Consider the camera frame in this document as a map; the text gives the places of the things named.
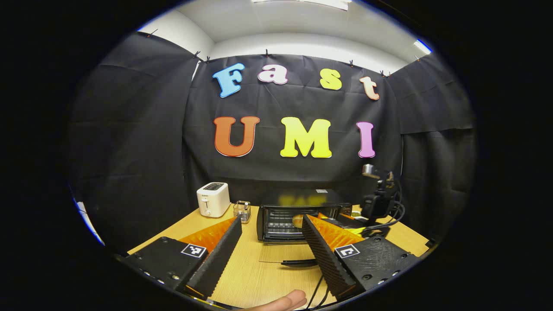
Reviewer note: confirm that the small ceiling light panel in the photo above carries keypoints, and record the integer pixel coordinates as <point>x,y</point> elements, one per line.
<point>422,46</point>

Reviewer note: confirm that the white toaster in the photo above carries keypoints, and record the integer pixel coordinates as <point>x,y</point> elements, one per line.
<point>212,199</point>

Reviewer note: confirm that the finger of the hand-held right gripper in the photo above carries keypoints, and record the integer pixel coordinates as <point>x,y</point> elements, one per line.
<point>350,219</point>
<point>356,230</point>

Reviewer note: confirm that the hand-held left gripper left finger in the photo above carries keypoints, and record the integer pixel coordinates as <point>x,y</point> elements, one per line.
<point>220,255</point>

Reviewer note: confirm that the long ceiling light panel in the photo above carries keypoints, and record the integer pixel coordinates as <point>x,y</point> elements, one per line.
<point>311,3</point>

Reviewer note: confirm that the black backdrop cloth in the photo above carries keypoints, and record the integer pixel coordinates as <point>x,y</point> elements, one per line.
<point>129,129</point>

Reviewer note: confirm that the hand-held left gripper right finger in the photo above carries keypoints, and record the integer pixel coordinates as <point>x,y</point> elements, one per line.
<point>324,255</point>

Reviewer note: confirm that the round yellow bread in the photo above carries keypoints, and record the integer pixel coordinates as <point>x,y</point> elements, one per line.
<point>297,221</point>

